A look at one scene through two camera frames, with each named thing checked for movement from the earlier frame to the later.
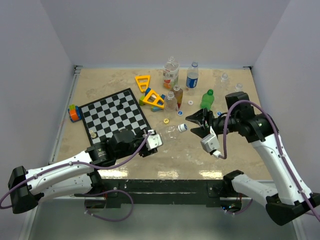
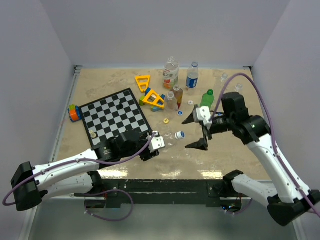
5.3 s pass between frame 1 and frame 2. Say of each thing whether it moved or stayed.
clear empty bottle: stayed
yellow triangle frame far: stayed
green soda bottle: stayed
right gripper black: moved
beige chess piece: stayed
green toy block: stayed
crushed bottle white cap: moved
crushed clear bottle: moved
